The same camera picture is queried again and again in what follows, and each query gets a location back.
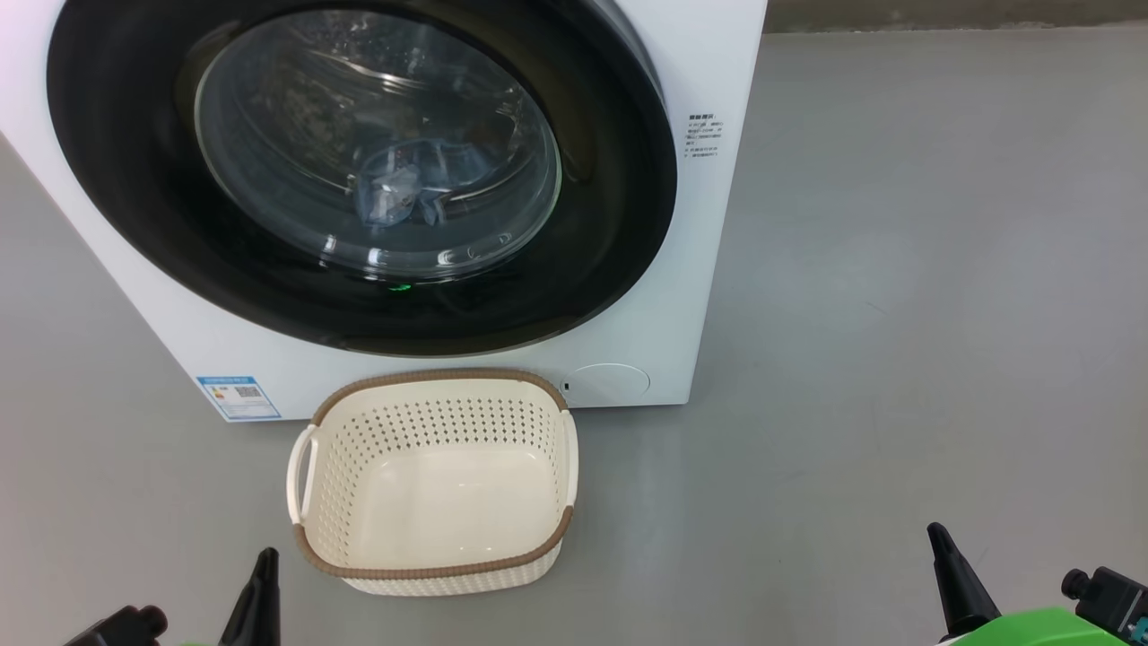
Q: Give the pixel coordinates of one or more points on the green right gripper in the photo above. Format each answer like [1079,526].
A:
[1049,630]

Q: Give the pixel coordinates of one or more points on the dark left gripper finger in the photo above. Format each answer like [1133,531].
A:
[253,610]

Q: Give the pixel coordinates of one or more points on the dark washing machine door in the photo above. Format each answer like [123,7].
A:
[117,161]

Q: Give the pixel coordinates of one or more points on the plain blue garment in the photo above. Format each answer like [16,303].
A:
[457,163]

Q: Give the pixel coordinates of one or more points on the white front-load washing machine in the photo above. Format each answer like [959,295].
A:
[708,269]

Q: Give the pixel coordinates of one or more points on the cream perforated laundry basket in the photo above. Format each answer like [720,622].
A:
[448,574]

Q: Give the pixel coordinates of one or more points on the blue energy label sticker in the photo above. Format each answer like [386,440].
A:
[238,397]

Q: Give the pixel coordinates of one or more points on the round white filter cover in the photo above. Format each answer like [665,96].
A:
[610,384]

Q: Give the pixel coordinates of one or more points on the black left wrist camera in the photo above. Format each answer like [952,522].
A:
[121,628]

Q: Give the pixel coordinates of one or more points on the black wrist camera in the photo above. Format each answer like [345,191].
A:
[121,628]
[1112,599]

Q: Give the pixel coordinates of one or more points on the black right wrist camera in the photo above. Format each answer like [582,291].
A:
[1112,599]

